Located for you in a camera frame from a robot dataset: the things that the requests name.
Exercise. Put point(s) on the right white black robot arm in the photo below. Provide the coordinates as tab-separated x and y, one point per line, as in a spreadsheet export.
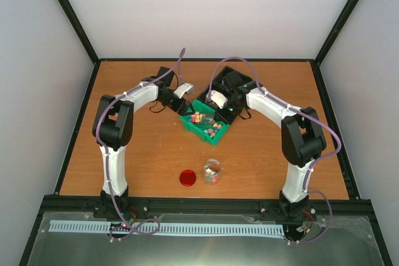
302	138

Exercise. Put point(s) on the clear plastic jar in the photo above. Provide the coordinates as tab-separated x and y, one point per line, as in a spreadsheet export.
212	171

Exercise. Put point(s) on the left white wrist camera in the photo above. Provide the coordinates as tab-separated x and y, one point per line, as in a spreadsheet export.
184	89

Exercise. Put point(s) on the red jar lid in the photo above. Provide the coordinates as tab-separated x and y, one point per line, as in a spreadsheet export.
187	178

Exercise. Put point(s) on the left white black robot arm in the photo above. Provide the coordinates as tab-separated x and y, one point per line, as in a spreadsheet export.
113	124

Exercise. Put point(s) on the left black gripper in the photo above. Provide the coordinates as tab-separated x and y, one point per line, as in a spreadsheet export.
181	109

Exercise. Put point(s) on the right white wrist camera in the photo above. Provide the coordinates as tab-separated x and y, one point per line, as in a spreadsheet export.
217	99

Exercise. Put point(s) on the metal sheet panel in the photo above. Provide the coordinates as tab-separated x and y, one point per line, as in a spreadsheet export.
324	241

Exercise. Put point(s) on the black aluminium frame rail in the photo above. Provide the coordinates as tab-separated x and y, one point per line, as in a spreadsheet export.
149	207

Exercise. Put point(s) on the light blue slotted cable duct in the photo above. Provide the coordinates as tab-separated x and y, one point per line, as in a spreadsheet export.
170	229

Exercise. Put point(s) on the silver metal scoop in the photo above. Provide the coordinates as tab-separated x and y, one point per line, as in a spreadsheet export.
203	118

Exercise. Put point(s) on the black bin with popsicle candies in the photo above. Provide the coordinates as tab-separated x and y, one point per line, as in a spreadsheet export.
202	98

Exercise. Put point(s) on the green plastic candy bin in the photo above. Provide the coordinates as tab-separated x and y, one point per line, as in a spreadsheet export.
210	133

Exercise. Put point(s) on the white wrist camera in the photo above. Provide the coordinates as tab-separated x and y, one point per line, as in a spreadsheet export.
217	99
184	89

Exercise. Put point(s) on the black bin with lollipops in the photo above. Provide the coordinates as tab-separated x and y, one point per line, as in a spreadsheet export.
229	79

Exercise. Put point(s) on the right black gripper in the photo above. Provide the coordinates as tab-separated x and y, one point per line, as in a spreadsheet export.
225	118

